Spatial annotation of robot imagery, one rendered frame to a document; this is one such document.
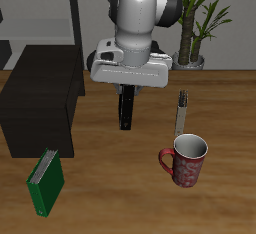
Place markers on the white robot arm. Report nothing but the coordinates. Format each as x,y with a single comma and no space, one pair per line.
136,18

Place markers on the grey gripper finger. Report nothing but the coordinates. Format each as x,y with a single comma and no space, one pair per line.
117,88
138,89

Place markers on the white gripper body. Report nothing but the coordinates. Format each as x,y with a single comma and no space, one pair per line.
133,75

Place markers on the dark wooden cabinet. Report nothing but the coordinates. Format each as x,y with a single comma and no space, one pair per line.
40,94

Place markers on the red patterned mug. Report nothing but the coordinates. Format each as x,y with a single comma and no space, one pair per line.
186,168

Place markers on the green book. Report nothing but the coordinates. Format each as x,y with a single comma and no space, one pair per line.
46,184

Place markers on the white shelf unit dark frame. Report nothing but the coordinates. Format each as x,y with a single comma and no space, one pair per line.
40,11

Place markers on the pot plant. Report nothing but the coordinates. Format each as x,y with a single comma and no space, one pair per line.
188,28

